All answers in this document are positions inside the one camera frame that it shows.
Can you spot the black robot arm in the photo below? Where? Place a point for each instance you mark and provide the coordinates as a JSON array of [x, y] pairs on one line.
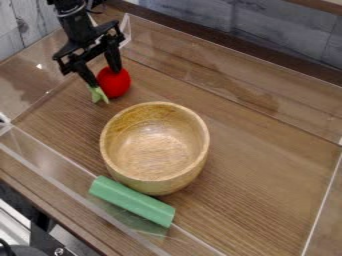
[[70, 7]]

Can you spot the clear acrylic tray enclosure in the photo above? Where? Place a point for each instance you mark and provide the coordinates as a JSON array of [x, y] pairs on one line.
[[214, 161]]

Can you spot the red plush fruit green leaf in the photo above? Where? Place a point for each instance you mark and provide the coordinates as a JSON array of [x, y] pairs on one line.
[[112, 85]]

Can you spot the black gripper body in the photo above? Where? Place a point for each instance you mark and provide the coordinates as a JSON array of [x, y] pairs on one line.
[[80, 47]]

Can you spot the black metal mount bracket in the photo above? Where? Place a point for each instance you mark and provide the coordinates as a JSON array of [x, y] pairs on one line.
[[46, 243]]

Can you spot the wooden bowl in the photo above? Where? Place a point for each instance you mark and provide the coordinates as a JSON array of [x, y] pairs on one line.
[[154, 145]]

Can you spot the green rectangular block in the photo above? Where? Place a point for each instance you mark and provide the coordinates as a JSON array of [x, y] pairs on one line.
[[132, 201]]

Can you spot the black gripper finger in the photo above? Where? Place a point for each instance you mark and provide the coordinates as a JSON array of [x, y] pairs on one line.
[[112, 54], [86, 73]]

